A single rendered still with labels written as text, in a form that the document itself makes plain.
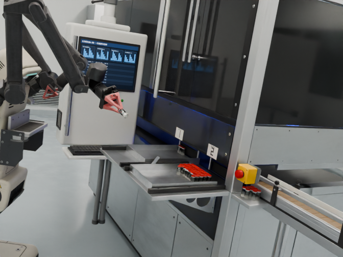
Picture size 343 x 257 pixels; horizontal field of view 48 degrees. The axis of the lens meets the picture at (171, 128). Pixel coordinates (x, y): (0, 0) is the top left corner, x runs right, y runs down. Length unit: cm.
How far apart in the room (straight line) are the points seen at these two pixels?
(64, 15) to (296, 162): 561
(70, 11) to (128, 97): 465
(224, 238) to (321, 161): 67
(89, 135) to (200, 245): 100
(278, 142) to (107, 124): 114
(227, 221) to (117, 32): 132
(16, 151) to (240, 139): 99
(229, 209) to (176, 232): 51
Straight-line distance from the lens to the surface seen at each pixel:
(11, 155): 181
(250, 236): 202
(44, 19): 143
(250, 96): 172
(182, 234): 221
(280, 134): 190
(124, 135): 258
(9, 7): 143
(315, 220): 162
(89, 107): 246
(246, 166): 173
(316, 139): 209
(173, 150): 235
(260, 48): 171
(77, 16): 709
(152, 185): 165
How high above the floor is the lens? 149
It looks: 12 degrees down
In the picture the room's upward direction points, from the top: 9 degrees clockwise
